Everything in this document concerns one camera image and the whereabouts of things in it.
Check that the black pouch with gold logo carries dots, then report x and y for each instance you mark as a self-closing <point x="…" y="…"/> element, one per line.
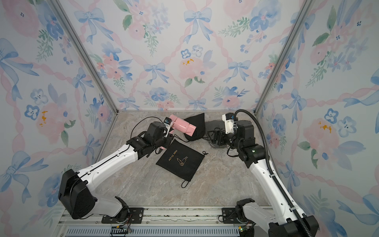
<point x="182" y="161"/>

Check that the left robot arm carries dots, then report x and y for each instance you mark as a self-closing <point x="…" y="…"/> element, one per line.
<point x="78" y="188"/>

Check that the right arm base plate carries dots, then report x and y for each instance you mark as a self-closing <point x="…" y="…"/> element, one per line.
<point x="229" y="216"/>

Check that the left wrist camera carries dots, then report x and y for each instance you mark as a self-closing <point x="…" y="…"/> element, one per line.
<point x="168" y="126"/>

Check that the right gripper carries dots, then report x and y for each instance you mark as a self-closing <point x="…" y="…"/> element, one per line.
<point x="221" y="138"/>

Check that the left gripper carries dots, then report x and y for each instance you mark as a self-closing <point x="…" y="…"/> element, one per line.
<point x="170" y="138"/>

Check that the pink hair dryer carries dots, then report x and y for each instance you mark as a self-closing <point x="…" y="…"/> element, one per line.
<point x="182" y="126"/>

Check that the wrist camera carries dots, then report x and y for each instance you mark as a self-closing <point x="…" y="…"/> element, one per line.
<point x="168" y="126"/>
<point x="229" y="122"/>

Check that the aluminium front rail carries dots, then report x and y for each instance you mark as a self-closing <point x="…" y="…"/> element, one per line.
<point x="160" y="221"/>

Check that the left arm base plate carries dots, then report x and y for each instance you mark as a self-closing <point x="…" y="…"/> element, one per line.
<point x="133" y="215"/>

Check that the grey drawstring pouch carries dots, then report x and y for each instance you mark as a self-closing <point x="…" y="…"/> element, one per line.
<point x="209" y="127"/>

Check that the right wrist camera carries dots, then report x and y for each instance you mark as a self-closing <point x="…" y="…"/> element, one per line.
<point x="229" y="122"/>

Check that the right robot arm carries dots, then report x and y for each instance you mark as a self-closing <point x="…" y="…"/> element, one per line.
<point x="287" y="218"/>

